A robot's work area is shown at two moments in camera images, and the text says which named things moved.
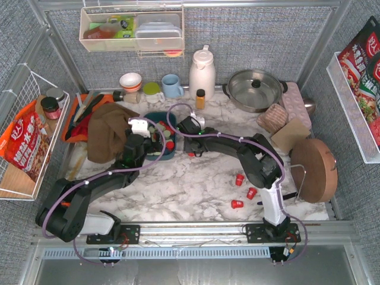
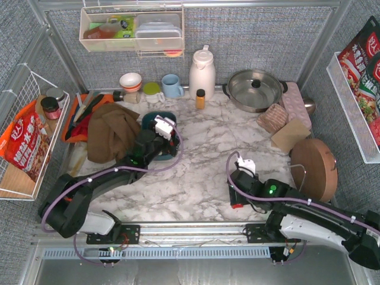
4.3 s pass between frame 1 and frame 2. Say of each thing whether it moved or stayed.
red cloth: stayed
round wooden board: stayed
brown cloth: stayed
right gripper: moved
